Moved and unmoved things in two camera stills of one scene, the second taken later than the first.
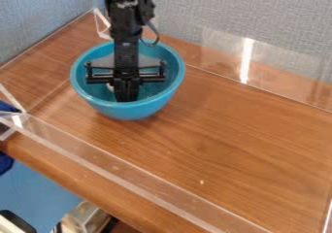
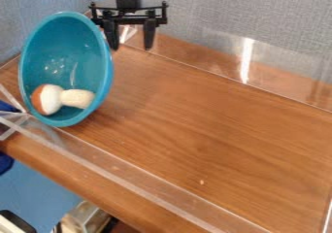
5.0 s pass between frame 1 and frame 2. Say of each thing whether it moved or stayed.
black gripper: moved
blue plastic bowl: moved
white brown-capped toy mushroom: moved
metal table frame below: stayed
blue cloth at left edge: stayed
